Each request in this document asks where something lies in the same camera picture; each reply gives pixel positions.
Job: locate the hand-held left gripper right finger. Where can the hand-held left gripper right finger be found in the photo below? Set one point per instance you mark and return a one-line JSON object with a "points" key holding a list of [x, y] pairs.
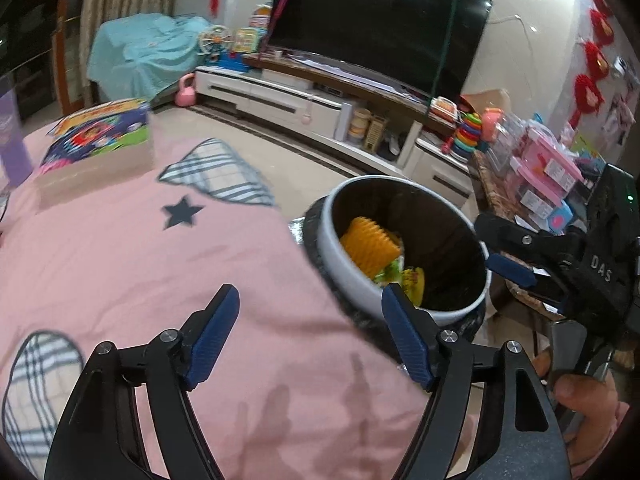
{"points": [[405, 330]]}

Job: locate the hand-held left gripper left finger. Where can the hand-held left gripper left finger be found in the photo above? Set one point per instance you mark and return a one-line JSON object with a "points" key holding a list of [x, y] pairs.
{"points": [[212, 335]]}

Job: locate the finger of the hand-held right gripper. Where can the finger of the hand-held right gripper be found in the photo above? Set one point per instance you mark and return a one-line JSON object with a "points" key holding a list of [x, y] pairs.
{"points": [[510, 270], [515, 237]]}

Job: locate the yellow snack wrapper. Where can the yellow snack wrapper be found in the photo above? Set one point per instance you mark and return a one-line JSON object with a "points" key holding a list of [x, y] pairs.
{"points": [[415, 285]]}

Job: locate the orange ribbed paper ball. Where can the orange ribbed paper ball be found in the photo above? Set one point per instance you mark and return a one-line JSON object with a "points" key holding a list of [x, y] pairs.
{"points": [[370, 245]]}

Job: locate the person's right hand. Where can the person's right hand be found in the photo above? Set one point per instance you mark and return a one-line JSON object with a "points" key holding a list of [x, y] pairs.
{"points": [[585, 405]]}

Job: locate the pink storage box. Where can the pink storage box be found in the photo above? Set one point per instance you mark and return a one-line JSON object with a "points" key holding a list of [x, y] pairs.
{"points": [[535, 192], [550, 160]]}

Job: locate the blue square toy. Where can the blue square toy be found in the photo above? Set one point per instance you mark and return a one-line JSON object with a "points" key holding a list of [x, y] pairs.
{"points": [[560, 217]]}

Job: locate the brown marble table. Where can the brown marble table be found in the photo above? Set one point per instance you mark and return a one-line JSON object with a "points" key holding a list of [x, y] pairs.
{"points": [[487, 190]]}

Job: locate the pink checkered-patch blanket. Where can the pink checkered-patch blanket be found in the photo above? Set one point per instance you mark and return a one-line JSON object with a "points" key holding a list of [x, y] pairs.
{"points": [[150, 270]]}

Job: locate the clear plastic box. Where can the clear plastic box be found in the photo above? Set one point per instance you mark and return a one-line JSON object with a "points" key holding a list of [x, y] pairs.
{"points": [[507, 142]]}

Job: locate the pink toy cup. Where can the pink toy cup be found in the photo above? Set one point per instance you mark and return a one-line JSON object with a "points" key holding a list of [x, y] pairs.
{"points": [[491, 125]]}

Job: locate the brown cardboard box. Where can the brown cardboard box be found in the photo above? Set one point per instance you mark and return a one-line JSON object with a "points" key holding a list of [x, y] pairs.
{"points": [[487, 100]]}

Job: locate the hanging pale clothes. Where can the hanging pale clothes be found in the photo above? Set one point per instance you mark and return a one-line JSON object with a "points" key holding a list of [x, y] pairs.
{"points": [[620, 120]]}

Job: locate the toy telephone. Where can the toy telephone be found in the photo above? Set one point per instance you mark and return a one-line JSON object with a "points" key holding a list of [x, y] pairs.
{"points": [[444, 109]]}

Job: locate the pair of slippers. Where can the pair of slippers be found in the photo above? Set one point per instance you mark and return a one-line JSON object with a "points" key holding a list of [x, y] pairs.
{"points": [[397, 146]]}

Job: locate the wooden slatted holder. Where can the wooden slatted holder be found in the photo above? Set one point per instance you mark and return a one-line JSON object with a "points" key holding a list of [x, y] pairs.
{"points": [[376, 134]]}

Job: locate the stacked round containers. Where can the stacked round containers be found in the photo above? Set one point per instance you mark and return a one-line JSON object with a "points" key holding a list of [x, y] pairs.
{"points": [[358, 125]]}

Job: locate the colourful children's book box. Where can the colourful children's book box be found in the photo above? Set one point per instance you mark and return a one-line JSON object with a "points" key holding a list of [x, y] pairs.
{"points": [[95, 150]]}

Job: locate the pink kettlebell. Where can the pink kettlebell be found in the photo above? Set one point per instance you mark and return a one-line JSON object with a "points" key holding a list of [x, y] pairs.
{"points": [[186, 96]]}

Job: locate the white television cabinet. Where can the white television cabinet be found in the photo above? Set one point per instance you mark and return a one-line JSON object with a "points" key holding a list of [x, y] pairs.
{"points": [[280, 100]]}

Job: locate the black curved television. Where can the black curved television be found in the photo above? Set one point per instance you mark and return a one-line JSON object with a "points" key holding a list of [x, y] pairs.
{"points": [[380, 25]]}

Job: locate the blue toy base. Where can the blue toy base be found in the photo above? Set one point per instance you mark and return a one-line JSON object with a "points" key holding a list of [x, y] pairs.
{"points": [[235, 61]]}

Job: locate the purple container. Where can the purple container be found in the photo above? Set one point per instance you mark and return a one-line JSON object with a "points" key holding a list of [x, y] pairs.
{"points": [[15, 140]]}

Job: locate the teal cloth covered sofa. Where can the teal cloth covered sofa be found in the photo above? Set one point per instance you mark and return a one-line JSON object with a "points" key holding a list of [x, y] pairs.
{"points": [[140, 55]]}

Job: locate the ferris wheel toy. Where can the ferris wheel toy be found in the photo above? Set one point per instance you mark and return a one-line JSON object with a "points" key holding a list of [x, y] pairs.
{"points": [[216, 42]]}

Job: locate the colourful toy house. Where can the colourful toy house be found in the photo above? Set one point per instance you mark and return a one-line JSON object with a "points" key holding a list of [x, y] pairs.
{"points": [[246, 41]]}

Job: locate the beige patterned curtain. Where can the beige patterned curtain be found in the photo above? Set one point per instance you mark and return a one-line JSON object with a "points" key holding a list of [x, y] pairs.
{"points": [[125, 10]]}

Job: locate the white security camera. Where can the white security camera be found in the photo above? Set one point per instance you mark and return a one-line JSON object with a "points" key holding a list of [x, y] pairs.
{"points": [[625, 66]]}

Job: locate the wooden door frame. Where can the wooden door frame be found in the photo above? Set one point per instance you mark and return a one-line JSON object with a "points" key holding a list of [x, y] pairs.
{"points": [[70, 35]]}

